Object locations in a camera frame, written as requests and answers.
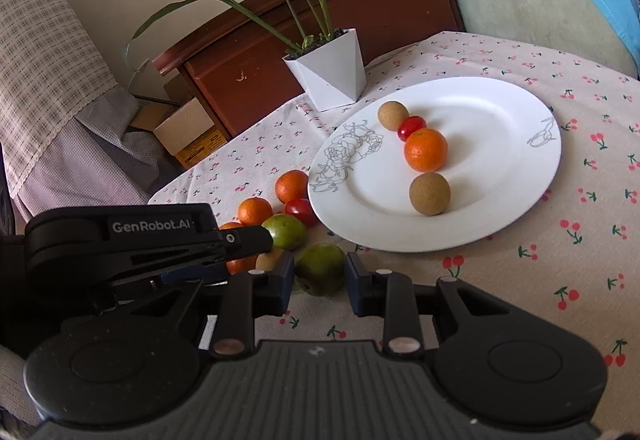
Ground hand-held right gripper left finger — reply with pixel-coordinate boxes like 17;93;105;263
62;251;296;360

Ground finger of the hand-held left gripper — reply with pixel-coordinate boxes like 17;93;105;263
150;265;233;288
107;226;274;285

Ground green jujube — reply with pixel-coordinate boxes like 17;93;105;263
261;214;308;252
294;243;346;297

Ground white plate with line drawing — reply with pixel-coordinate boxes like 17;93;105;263
307;76;563;252

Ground red cherry tomato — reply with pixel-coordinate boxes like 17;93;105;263
397;116;427;141
284;198;318;227

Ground green plant in white pot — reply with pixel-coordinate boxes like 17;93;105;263
122;0;368;112

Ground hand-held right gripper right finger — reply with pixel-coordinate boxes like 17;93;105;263
344;251;531;356

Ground grey cloth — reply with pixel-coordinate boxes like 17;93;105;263
17;90;168;221

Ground open cardboard box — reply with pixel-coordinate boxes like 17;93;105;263
130;77;228;171

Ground beige checked cloth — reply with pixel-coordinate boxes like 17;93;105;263
0;0;121;221

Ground brown longan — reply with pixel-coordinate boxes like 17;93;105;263
409;172;451;217
377;100;410;131
255;247;283;272

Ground brown wooden headboard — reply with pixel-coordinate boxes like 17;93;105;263
152;0;466;141

